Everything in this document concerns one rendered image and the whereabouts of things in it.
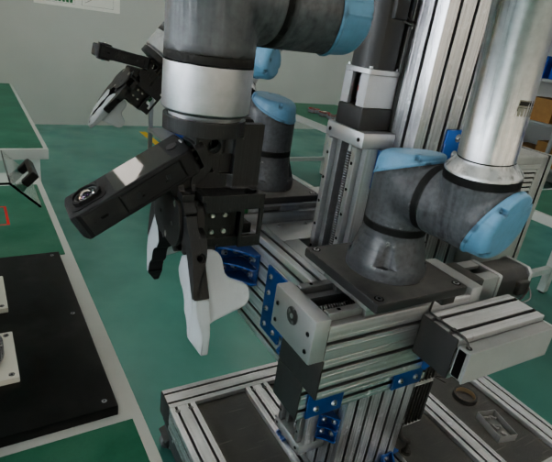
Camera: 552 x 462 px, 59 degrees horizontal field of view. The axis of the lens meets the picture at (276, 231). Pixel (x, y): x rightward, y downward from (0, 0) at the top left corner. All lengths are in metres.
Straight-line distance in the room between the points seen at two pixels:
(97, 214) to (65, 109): 6.00
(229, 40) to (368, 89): 0.69
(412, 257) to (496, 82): 0.33
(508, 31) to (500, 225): 0.26
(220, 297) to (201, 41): 0.21
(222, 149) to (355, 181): 0.69
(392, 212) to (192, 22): 0.56
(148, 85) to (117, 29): 5.30
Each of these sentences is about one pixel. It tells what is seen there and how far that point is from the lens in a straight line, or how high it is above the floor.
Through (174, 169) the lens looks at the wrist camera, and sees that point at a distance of 0.42.
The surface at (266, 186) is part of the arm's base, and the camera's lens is 1.25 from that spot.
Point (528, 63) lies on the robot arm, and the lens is 0.74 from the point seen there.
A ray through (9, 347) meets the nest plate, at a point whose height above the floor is 0.78.
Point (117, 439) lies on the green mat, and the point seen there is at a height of 0.75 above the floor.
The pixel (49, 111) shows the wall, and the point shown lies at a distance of 6.38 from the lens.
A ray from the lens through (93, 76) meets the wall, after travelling 6.39.
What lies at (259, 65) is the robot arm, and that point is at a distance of 1.11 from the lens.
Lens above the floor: 1.43
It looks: 23 degrees down
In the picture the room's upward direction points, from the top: 8 degrees clockwise
